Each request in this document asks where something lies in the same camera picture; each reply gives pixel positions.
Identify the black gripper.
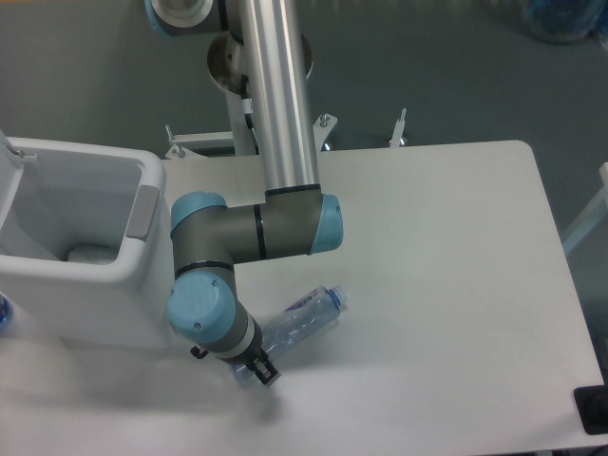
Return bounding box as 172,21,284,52
190,344,280,385

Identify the clear plastic water bottle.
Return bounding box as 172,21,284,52
261,286,348,363

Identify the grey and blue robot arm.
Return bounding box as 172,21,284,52
145,1,344,386

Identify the trash inside trash can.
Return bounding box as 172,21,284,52
63,243,119,265

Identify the white trash can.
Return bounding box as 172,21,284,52
1,136,174,350

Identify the black device at table edge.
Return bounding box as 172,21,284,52
574,385,607,435

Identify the blue plastic bag on floor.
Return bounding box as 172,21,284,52
520,0,607,45

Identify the black cable on pedestal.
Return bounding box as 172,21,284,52
239,74,264,155

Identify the white pedestal base frame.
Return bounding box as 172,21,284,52
163,108,409,160

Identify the white frame at right edge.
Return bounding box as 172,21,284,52
561,162,607,256

